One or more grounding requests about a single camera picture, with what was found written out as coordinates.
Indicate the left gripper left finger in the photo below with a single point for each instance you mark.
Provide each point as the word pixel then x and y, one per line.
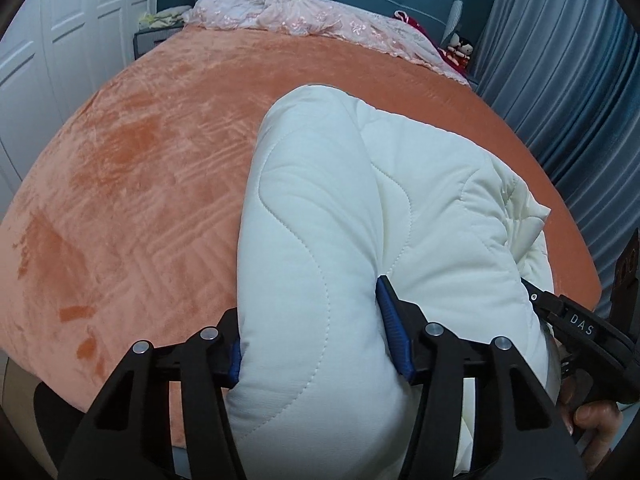
pixel 126 432

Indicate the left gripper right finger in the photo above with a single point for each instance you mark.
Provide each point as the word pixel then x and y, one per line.
pixel 518 433

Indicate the white quilt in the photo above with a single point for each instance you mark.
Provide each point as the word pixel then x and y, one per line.
pixel 339 194

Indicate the person's right hand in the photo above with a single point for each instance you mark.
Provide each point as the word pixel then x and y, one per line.
pixel 600 419

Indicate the orange plush bed cover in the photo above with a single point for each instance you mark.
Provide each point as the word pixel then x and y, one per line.
pixel 126 226

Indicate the blue-grey pleated curtain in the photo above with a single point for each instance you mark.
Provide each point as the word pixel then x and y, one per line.
pixel 564 75

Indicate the red pillow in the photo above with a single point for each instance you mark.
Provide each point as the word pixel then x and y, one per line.
pixel 445 53

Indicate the plush dolls on nightstand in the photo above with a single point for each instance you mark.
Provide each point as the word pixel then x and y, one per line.
pixel 460 47

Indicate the dark grey left nightstand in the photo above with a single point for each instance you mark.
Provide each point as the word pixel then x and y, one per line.
pixel 148 39

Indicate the white panelled wardrobe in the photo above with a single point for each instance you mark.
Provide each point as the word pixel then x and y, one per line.
pixel 54 55

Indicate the yellowish cloth on nightstand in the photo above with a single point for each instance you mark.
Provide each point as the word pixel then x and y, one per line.
pixel 166 18

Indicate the pink floral crumpled duvet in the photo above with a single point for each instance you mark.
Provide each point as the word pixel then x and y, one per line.
pixel 398 35

